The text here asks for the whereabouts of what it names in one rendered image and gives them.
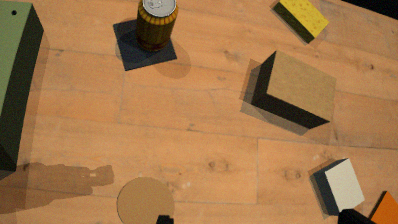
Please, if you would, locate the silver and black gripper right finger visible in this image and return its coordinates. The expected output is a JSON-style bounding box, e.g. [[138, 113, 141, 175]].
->
[[337, 209, 376, 224]]

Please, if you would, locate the yellow and red drink can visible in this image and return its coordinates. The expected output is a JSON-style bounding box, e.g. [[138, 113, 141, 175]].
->
[[135, 0, 178, 52]]

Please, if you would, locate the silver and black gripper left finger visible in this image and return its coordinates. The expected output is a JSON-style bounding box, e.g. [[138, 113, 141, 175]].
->
[[156, 215, 174, 224]]

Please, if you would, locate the dark grey square slate coaster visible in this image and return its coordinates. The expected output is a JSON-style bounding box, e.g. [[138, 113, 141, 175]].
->
[[113, 19, 177, 71]]

